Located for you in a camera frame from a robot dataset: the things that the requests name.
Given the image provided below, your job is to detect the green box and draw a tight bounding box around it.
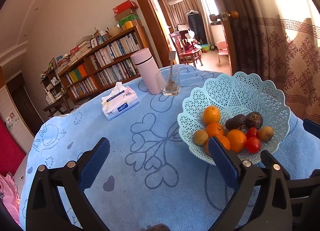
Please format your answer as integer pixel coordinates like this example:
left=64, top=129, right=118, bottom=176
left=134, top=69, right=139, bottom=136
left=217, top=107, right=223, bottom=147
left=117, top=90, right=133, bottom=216
left=118, top=13, right=139, bottom=26

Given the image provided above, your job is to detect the small wooden side table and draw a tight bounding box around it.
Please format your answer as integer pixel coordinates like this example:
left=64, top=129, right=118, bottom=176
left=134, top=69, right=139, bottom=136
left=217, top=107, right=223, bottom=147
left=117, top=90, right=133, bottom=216
left=43, top=94, right=72, bottom=118

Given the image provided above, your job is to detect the red box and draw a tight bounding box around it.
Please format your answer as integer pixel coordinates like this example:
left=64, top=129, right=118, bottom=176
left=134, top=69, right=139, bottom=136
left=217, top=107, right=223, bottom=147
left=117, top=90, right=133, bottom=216
left=113, top=0, right=138, bottom=15

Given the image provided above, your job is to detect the metal spoon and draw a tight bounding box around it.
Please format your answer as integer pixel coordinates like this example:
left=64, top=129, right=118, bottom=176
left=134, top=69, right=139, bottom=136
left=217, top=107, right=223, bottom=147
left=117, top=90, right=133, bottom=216
left=166, top=51, right=176, bottom=91

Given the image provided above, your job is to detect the wooden bookshelf with books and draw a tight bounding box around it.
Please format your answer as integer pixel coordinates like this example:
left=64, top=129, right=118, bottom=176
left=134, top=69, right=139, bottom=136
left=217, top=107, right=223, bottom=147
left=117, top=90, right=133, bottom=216
left=41, top=26, right=150, bottom=103

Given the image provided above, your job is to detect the white tissue pack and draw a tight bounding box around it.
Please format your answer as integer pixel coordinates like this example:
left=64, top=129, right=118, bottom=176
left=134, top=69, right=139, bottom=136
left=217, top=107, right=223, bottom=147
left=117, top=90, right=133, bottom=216
left=101, top=82, right=140, bottom=121

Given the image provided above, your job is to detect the blue cartoon towel tablecloth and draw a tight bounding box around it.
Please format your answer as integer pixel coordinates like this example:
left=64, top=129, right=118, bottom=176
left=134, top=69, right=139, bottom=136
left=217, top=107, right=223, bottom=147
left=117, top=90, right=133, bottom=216
left=20, top=65, right=319, bottom=230

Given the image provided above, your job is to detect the brown longan fruit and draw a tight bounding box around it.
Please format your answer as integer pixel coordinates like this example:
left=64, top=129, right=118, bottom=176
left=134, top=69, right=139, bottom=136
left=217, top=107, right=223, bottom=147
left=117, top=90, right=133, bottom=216
left=193, top=129, right=209, bottom=146
left=259, top=126, right=274, bottom=143

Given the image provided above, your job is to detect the orange mandarin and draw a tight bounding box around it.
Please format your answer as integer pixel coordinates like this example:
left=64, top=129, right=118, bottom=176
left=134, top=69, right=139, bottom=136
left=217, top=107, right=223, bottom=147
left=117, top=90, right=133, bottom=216
left=202, top=106, right=221, bottom=126
left=204, top=135, right=231, bottom=156
left=204, top=122, right=225, bottom=138
left=227, top=130, right=247, bottom=153

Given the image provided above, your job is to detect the light blue lattice fruit basket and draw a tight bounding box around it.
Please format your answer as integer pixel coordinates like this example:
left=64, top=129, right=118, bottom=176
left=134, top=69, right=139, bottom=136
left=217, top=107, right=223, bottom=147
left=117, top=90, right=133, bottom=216
left=177, top=72, right=291, bottom=165

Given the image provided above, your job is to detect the pink thermos bottle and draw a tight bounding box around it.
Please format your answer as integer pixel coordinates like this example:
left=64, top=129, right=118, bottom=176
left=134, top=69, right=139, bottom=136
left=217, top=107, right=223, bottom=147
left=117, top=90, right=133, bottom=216
left=131, top=48, right=162, bottom=95

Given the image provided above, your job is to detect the clear drinking glass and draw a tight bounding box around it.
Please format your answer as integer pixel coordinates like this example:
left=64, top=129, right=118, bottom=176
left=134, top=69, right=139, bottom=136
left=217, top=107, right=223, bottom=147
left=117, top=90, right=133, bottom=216
left=157, top=67, right=181, bottom=96

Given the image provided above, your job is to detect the red wooden chair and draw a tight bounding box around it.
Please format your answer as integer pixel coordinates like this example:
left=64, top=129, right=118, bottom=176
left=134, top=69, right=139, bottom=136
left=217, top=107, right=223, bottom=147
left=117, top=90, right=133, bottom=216
left=170, top=30, right=203, bottom=67

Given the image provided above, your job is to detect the red cherry tomato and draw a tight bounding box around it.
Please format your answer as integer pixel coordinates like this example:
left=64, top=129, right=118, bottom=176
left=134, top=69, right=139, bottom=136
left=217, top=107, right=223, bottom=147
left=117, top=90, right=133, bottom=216
left=246, top=127, right=259, bottom=139
left=245, top=137, right=261, bottom=154

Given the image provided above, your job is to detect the dark purple passion fruit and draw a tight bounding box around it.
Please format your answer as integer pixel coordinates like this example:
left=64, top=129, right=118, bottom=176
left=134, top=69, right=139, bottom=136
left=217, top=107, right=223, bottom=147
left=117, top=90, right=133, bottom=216
left=225, top=114, right=246, bottom=130

